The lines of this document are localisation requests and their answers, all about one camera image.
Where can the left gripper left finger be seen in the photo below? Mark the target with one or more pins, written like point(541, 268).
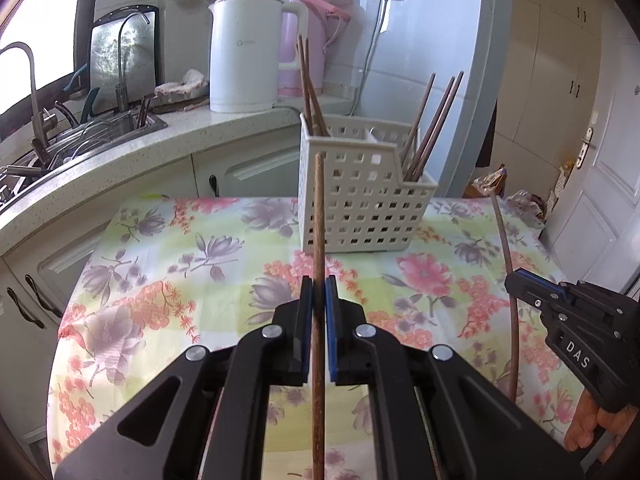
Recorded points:
point(204, 416)

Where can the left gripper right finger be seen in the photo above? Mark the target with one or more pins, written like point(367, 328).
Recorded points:
point(434, 416)

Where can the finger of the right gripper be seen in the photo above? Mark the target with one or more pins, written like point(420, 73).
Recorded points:
point(534, 280)
point(532, 294)

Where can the white kitchen base cabinets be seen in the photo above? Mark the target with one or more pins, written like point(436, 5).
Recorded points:
point(178, 264)

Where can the speckled kitchen countertop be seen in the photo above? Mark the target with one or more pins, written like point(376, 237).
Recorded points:
point(185, 133)

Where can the chrome kitchen faucet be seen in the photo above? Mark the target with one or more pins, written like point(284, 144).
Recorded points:
point(42, 120)

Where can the person's right hand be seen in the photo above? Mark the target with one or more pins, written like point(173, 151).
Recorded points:
point(589, 416)

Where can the white door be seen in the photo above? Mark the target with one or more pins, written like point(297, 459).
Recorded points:
point(593, 233)

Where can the plastic bags on floor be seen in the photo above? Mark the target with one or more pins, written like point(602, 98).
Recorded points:
point(526, 205)

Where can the floral tablecloth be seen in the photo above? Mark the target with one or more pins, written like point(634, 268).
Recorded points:
point(447, 288)

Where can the white perforated utensil basket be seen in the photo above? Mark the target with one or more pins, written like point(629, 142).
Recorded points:
point(368, 204)

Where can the beige wardrobe cabinet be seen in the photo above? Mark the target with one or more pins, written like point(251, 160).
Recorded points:
point(547, 90)

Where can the stainless steel sink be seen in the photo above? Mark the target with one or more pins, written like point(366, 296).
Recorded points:
point(72, 147)

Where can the cloth on plate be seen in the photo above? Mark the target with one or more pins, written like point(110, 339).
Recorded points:
point(193, 85)

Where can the small black filter faucet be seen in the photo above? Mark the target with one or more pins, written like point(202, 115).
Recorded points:
point(121, 89)

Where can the white electric kettle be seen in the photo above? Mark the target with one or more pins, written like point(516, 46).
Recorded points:
point(244, 61)

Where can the glass cutting board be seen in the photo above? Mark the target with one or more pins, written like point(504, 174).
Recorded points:
point(141, 45)

